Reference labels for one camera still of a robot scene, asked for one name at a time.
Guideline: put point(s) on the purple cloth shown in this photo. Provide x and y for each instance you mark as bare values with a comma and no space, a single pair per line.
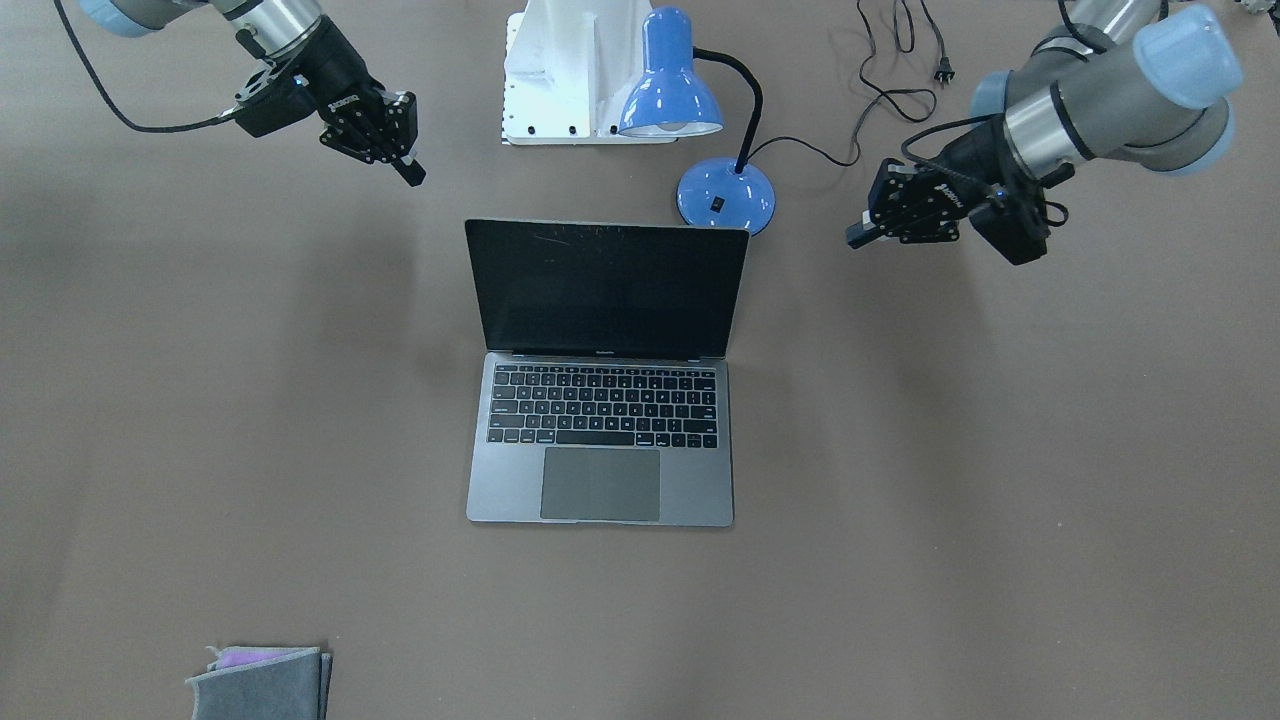
234,656

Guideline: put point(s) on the blue desk lamp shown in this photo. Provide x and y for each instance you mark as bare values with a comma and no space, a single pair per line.
671,100

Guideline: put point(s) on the grey laptop computer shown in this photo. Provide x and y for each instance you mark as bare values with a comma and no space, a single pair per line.
605,394

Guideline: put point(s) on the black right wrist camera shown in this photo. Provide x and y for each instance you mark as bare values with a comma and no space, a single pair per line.
273,98

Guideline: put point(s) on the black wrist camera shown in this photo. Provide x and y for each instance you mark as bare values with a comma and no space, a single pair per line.
273,98
1016,219

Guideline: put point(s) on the grey folded cloth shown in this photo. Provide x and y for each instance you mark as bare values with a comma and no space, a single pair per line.
294,687

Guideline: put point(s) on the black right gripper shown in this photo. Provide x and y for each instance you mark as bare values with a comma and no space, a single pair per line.
332,77

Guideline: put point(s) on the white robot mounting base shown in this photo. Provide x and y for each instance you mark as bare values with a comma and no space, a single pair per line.
570,66

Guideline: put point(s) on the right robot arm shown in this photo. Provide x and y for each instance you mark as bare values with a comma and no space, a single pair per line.
271,32

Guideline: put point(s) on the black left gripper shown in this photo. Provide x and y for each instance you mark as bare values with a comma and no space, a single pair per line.
966,168

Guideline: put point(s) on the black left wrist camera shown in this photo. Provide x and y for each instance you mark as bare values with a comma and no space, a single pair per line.
1016,219

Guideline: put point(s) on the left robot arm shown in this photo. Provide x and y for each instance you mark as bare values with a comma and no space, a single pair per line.
1113,81

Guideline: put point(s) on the white object at corner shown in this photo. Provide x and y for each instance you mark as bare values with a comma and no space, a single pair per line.
1256,7

